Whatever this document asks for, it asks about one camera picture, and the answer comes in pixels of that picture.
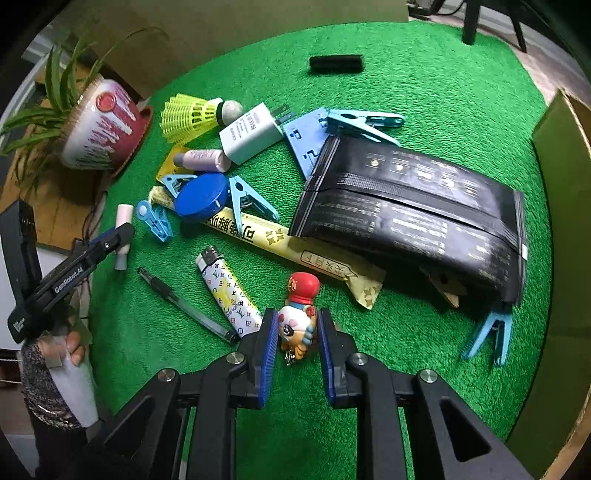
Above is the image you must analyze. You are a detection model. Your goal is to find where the white small tube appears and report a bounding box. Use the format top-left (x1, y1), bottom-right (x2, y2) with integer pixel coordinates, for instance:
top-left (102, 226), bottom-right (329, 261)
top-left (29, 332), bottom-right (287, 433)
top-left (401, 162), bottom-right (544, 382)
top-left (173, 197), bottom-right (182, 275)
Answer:
top-left (113, 204), bottom-right (133, 271)

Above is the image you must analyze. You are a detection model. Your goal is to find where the blue clothespin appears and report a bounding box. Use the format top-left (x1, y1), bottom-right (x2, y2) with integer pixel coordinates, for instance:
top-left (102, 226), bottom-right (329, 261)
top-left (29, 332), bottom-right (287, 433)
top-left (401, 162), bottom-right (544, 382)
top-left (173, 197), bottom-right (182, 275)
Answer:
top-left (325, 109), bottom-right (405, 146)
top-left (228, 175), bottom-right (280, 235)
top-left (160, 174), bottom-right (197, 199)
top-left (460, 304), bottom-right (515, 368)
top-left (135, 200), bottom-right (173, 243)

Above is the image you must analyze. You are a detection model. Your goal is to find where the black gel pen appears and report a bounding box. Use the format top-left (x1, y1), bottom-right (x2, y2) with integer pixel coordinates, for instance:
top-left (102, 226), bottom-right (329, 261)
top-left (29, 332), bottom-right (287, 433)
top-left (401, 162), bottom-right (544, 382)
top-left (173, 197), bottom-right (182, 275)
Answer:
top-left (136, 267), bottom-right (239, 345)

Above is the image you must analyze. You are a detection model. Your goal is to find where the patterned white lighter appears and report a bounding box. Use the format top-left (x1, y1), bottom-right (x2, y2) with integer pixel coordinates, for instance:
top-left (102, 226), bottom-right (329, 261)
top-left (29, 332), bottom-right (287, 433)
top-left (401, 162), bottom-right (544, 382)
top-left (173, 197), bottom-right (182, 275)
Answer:
top-left (195, 245), bottom-right (263, 338)

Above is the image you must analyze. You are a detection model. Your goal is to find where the red capped toy figurine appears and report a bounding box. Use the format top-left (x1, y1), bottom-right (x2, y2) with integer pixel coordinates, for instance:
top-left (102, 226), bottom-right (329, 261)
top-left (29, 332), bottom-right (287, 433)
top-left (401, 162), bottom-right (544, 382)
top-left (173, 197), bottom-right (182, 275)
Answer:
top-left (277, 272), bottom-right (321, 365)

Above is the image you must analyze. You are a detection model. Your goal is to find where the yellow card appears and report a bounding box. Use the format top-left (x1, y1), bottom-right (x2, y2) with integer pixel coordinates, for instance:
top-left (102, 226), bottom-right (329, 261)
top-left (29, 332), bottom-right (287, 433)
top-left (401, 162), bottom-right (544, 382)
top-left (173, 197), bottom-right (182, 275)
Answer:
top-left (155, 145), bottom-right (191, 182)

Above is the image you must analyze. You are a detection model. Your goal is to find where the blue round lid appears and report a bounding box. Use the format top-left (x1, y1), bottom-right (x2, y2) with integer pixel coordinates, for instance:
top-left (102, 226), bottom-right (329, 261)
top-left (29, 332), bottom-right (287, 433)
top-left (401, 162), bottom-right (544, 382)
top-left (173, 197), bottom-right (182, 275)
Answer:
top-left (174, 173), bottom-right (229, 222)

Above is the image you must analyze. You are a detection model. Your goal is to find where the yellow chopstick wrapper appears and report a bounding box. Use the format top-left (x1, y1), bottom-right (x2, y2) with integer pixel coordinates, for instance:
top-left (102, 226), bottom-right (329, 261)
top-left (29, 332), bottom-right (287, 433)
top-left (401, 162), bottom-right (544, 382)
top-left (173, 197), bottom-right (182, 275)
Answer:
top-left (148, 185), bottom-right (388, 311)

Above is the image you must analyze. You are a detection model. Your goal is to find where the pink white small bottle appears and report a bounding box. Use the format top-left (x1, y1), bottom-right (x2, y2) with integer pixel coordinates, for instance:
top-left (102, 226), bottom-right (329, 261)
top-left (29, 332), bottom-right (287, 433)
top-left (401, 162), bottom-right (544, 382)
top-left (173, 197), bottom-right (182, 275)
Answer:
top-left (173, 149), bottom-right (231, 173)

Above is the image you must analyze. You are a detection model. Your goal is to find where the white power adapter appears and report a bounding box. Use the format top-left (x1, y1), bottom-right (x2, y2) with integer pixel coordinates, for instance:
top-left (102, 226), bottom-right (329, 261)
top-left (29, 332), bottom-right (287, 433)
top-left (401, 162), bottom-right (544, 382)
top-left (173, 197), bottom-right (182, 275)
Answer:
top-left (219, 102), bottom-right (294, 165)

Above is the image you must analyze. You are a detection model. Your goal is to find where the black foil package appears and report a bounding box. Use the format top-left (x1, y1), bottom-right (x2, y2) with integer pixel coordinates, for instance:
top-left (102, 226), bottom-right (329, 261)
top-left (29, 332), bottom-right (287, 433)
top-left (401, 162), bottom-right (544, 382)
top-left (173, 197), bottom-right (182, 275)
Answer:
top-left (290, 136), bottom-right (527, 305)

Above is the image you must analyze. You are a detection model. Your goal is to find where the light blue plastic card holder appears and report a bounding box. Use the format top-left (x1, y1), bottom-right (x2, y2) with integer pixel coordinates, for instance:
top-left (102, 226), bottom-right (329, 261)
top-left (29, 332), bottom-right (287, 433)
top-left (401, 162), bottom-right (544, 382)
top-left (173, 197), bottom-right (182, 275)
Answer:
top-left (283, 107), bottom-right (329, 179)

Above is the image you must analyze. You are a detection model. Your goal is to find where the grey patterned sleeve forearm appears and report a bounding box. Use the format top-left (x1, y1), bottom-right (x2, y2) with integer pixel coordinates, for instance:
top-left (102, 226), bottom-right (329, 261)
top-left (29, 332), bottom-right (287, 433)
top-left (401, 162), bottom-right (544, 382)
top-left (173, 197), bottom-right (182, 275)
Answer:
top-left (21, 343), bottom-right (82, 431)

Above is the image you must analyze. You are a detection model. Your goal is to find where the person's left hand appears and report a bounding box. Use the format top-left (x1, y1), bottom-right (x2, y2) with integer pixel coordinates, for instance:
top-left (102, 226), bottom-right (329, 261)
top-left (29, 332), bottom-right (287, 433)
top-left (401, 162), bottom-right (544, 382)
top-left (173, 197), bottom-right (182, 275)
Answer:
top-left (36, 314), bottom-right (87, 369)

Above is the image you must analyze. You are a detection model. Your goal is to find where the red white flower pot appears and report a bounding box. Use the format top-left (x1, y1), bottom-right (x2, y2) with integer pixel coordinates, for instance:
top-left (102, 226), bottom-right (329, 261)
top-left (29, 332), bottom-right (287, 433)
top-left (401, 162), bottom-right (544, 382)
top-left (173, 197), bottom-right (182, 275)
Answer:
top-left (60, 76), bottom-right (142, 173)

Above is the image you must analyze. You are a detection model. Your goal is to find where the red pot saucer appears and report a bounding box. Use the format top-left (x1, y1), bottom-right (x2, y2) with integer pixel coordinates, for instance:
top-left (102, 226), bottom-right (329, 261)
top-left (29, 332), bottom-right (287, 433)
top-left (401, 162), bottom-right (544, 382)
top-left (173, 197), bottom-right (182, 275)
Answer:
top-left (110, 106), bottom-right (153, 179)

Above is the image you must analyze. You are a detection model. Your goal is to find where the green spider plant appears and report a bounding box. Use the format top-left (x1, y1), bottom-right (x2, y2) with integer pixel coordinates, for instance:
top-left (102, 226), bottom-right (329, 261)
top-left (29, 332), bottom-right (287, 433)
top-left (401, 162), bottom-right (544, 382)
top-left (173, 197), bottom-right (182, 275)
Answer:
top-left (1, 26), bottom-right (169, 190)

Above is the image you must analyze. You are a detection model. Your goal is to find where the yellow plastic shuttlecock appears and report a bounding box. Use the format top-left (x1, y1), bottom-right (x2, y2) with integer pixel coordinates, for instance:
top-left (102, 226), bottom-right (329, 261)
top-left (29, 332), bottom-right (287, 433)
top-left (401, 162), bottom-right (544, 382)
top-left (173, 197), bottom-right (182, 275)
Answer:
top-left (160, 94), bottom-right (245, 145)

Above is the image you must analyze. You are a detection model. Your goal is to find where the cardboard back panel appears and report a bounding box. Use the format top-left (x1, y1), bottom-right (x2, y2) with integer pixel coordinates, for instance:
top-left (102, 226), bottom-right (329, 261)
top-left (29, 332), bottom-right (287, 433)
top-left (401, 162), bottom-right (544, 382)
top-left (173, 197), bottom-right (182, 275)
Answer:
top-left (60, 0), bottom-right (409, 98)

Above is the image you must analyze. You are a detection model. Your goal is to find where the green artificial grass mat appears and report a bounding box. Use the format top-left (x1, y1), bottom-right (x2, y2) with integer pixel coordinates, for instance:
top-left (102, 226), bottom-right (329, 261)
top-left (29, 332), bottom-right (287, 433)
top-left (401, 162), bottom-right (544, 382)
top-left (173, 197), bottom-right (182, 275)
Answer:
top-left (87, 20), bottom-right (554, 480)

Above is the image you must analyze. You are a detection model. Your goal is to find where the cardboard box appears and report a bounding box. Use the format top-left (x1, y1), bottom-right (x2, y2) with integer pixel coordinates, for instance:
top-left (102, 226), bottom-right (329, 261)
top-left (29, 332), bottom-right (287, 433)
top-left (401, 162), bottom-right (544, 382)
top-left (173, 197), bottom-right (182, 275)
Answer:
top-left (507, 89), bottom-right (590, 479)

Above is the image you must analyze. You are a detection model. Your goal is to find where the small black cylinder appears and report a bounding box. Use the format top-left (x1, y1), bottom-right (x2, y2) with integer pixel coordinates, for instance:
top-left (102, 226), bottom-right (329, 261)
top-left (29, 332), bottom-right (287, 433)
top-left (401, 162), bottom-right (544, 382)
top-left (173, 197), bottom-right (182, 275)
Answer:
top-left (308, 54), bottom-right (365, 75)

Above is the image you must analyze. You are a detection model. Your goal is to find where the black tripod stand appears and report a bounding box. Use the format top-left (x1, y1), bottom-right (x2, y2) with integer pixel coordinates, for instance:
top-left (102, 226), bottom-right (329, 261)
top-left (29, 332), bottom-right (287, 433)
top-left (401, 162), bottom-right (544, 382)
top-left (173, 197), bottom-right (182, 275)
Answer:
top-left (407, 0), bottom-right (529, 54)

